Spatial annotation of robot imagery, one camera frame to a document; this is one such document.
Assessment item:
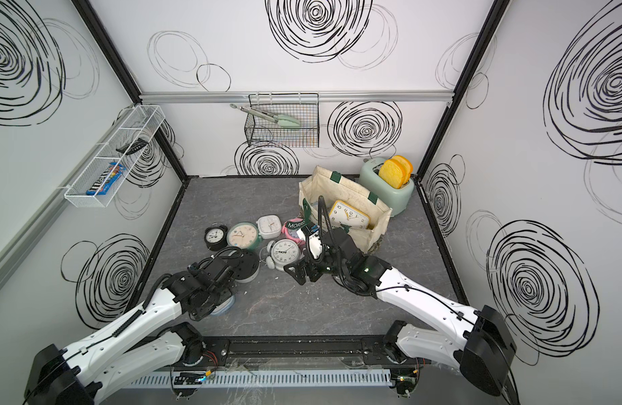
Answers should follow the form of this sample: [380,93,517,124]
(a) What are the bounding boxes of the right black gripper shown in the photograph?
[284,245,351,283]

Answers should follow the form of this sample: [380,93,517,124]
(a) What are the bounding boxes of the white square clock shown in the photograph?
[257,214,282,240]

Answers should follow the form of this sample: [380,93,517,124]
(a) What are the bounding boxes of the green round alarm clock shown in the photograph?
[226,222,262,251]

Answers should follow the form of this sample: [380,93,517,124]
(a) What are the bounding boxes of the yellow rectangular alarm clock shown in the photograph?
[329,200,370,230]

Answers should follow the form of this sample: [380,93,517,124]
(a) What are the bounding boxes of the cream canvas tote bag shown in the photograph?
[299,166,393,254]

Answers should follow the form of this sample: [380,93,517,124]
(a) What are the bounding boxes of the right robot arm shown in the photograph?
[284,225,520,404]

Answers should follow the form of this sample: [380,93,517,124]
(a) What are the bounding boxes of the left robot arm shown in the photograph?
[23,249,242,404]

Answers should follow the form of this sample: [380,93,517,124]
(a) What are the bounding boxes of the white twin bell clock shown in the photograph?
[265,238,302,272]

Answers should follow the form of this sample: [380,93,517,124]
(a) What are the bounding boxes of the pale blue square clock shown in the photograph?
[211,295,236,317]

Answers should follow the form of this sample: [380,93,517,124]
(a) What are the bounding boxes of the pink round alarm clock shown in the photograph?
[282,218,307,246]

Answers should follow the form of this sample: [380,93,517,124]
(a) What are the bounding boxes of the clock lying face down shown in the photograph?
[228,250,260,284]

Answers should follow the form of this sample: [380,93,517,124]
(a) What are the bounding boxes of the small black twin bell clock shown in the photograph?
[205,223,228,251]

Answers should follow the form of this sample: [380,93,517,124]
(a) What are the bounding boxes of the mint green toaster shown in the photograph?
[358,158,415,217]

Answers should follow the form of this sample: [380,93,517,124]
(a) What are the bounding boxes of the yellow toast slice front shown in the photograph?
[378,160,409,189]

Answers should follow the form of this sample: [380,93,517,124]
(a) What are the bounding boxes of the yellow toast slice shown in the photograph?
[391,155,414,185]
[378,160,409,189]

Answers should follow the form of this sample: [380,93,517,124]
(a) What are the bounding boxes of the blue candy packet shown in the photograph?
[86,162,126,196]

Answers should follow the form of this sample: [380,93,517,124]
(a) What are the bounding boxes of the yellow toast slice back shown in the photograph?
[391,155,414,185]

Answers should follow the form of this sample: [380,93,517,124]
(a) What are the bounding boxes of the green kitchen tongs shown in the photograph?
[230,104,302,129]

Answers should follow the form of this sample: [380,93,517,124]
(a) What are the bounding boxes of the black remote control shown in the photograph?
[116,138,148,156]

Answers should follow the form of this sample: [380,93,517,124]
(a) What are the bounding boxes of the white cable duct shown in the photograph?
[127,369,392,390]

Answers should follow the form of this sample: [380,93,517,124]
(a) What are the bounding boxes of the black wire basket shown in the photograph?
[240,92,320,148]

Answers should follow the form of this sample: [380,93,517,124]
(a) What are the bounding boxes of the white wire wall shelf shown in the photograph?
[64,105,165,209]

